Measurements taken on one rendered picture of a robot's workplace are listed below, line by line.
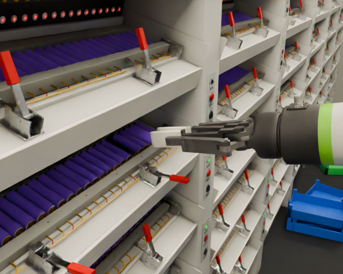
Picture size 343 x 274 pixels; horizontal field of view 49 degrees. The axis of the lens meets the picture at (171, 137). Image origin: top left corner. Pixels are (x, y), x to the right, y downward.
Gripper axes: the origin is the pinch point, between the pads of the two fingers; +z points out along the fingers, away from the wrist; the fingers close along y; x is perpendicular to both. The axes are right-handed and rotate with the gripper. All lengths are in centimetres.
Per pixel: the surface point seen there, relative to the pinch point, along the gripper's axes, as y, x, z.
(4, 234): 30.9, 2.6, 9.1
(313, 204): -152, 95, 5
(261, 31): -66, -13, 0
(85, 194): 17.5, 3.4, 6.9
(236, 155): -55, 25, 10
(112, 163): 6.8, 2.7, 9.3
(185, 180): 3.8, 6.8, -3.5
